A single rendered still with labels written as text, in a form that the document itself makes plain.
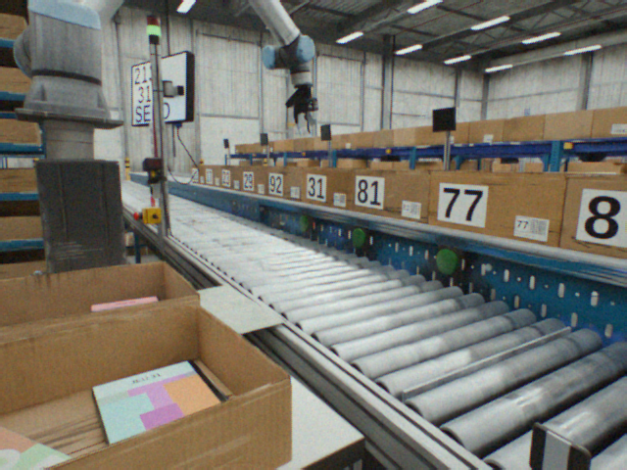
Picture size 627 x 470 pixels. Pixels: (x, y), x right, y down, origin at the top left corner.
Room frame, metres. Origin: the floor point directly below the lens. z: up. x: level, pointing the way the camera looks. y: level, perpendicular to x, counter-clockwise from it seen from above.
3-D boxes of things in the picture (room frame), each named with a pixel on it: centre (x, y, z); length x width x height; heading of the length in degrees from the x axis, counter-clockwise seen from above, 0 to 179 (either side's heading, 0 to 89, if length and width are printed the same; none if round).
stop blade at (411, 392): (0.66, -0.33, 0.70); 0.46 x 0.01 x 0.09; 121
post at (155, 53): (1.78, 0.67, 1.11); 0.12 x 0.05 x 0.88; 31
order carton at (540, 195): (1.13, -0.58, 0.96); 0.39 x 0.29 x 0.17; 31
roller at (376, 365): (0.74, -0.28, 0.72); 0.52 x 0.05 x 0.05; 121
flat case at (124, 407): (0.44, 0.18, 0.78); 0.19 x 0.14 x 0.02; 36
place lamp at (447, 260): (1.06, -0.36, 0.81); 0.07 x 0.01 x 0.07; 31
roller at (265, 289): (1.13, -0.05, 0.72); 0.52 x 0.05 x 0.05; 121
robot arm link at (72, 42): (1.06, 0.62, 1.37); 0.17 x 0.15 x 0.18; 44
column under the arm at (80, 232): (1.05, 0.62, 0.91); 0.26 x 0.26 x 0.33; 35
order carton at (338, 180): (1.80, -0.17, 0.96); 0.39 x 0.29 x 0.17; 31
